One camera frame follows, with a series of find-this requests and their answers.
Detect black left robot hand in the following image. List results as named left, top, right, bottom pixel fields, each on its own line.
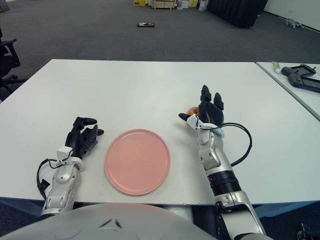
left=64, top=116, right=105, bottom=160

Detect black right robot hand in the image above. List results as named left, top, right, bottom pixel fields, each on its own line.
left=178, top=84, right=225, bottom=128

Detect pink round plate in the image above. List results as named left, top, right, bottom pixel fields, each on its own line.
left=104, top=128, right=172, bottom=196

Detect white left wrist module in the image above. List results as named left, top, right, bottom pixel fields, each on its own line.
left=56, top=146, right=73, bottom=162

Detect grey robot torso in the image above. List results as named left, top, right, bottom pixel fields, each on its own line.
left=0, top=202, right=213, bottom=240

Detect black handheld controller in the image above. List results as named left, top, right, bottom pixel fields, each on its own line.
left=281, top=64, right=317, bottom=77

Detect black controller with screen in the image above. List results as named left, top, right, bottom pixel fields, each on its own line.
left=287, top=73, right=320, bottom=94

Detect black curtain partition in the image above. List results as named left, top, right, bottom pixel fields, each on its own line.
left=206, top=0, right=268, bottom=29

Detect black office chair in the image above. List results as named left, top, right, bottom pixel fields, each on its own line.
left=0, top=26, right=28, bottom=96

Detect stack of cardboard boxes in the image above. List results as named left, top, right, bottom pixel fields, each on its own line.
left=176, top=0, right=200, bottom=10

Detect wooden crate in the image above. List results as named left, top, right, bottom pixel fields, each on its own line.
left=151, top=0, right=175, bottom=10

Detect small grey robot dog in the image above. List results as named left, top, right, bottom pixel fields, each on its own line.
left=284, top=18, right=306, bottom=30

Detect black floor equipment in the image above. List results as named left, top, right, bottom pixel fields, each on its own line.
left=296, top=223, right=313, bottom=240

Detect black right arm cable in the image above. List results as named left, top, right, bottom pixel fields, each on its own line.
left=199, top=121, right=253, bottom=167

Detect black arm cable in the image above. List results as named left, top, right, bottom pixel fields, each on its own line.
left=36, top=158, right=62, bottom=201
left=199, top=121, right=253, bottom=167

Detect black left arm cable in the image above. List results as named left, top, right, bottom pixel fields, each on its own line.
left=36, top=158, right=62, bottom=201

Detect blue table frame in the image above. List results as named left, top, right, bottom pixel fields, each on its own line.
left=0, top=196, right=320, bottom=221

